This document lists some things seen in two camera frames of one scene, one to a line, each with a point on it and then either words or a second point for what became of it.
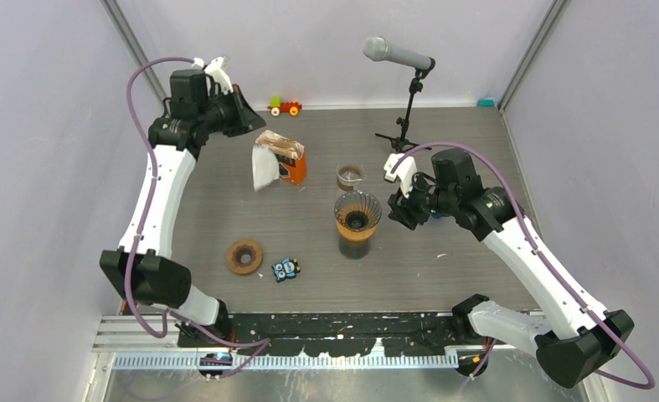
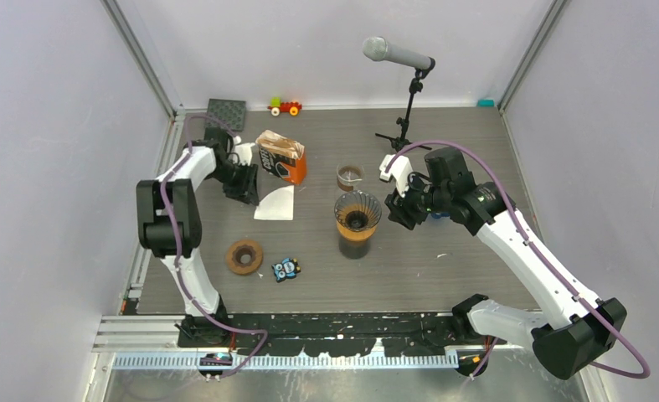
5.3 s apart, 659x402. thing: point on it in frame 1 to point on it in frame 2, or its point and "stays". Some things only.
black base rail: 326,333 stays
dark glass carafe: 354,249 stays
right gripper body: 414,208 stays
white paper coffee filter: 265,166 to 276,204
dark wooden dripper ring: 239,249 stays
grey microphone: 377,48 stays
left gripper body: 221,113 to 237,179
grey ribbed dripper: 357,210 stays
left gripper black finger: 247,118 to 239,181
